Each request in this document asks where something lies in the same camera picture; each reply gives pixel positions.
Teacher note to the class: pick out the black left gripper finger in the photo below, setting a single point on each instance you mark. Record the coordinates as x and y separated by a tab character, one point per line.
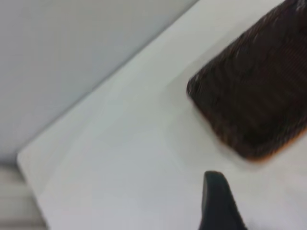
217	206

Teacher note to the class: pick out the dark brown wicker basket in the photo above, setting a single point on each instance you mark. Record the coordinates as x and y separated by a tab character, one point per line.
259	95

